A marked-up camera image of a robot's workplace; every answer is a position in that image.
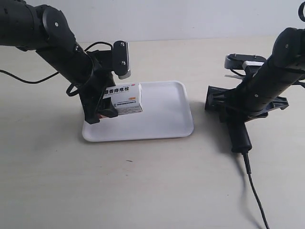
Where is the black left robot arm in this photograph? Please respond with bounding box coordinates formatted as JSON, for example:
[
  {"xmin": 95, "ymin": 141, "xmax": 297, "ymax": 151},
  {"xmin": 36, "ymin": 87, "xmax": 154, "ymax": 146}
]
[{"xmin": 0, "ymin": 0, "xmax": 118, "ymax": 124}]

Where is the black handheld barcode scanner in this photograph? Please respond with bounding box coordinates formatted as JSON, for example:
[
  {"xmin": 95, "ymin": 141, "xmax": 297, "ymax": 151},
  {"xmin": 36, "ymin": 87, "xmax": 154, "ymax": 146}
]
[{"xmin": 204, "ymin": 86, "xmax": 252, "ymax": 155}]

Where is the white medicine box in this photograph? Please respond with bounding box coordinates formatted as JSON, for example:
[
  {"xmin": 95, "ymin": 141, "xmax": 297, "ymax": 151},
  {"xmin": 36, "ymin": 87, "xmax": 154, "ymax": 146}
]
[{"xmin": 102, "ymin": 83, "xmax": 142, "ymax": 115}]

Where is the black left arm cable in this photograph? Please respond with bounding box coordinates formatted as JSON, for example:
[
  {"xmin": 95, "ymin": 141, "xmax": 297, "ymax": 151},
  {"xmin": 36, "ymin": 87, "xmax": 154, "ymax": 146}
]
[{"xmin": 0, "ymin": 42, "xmax": 114, "ymax": 96}]

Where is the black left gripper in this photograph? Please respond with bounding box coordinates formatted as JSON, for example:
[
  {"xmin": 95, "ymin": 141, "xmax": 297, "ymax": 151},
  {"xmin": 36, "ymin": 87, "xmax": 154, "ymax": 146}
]
[{"xmin": 79, "ymin": 45, "xmax": 118, "ymax": 125}]

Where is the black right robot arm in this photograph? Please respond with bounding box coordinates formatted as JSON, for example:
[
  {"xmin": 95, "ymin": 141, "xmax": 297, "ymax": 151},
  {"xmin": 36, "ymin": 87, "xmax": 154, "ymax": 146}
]
[{"xmin": 205, "ymin": 28, "xmax": 305, "ymax": 122}]

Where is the white plastic tray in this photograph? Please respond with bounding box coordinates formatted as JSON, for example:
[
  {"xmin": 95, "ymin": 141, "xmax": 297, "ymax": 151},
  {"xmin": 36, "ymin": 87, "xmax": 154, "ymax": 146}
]
[{"xmin": 82, "ymin": 81, "xmax": 194, "ymax": 143}]

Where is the black scanner cable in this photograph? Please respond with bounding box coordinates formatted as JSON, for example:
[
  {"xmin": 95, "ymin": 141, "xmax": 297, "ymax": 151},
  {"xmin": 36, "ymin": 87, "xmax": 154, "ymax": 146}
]
[{"xmin": 242, "ymin": 152, "xmax": 271, "ymax": 229}]

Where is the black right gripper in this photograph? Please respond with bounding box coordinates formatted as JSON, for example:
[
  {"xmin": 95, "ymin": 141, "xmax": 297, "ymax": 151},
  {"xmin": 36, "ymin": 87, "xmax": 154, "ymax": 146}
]
[{"xmin": 209, "ymin": 64, "xmax": 289, "ymax": 123}]

